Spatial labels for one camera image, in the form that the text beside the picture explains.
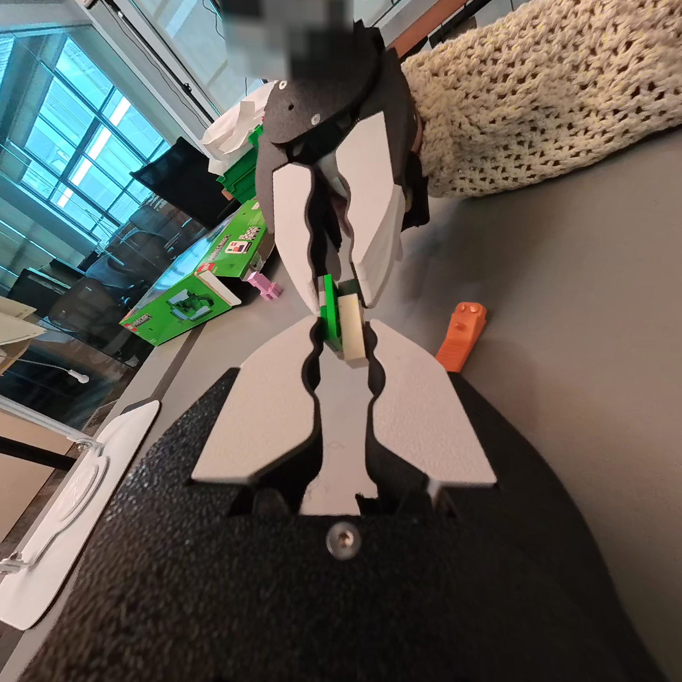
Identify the person's right forearm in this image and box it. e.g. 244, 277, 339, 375
401, 0, 682, 200

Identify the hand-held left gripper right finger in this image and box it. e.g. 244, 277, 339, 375
364, 318, 498, 489

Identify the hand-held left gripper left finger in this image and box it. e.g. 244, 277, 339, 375
191, 314, 326, 486

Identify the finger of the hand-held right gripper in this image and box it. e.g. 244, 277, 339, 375
340, 113, 407, 310
271, 162, 321, 313

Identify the pink lego pig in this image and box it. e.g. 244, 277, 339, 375
247, 270, 285, 303

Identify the green lego set box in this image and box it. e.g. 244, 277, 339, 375
119, 197, 276, 346

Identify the white hanging cord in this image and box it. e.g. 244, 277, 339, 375
20, 359, 91, 384

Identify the green white lego assembly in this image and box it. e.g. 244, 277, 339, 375
318, 274, 369, 370

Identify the black office chair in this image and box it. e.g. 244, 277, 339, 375
130, 137, 236, 228

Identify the lego instruction booklet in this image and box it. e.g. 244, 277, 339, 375
0, 297, 48, 375

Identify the orange brick separator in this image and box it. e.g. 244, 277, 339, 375
435, 301, 490, 373

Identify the white book stand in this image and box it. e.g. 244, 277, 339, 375
0, 397, 162, 632

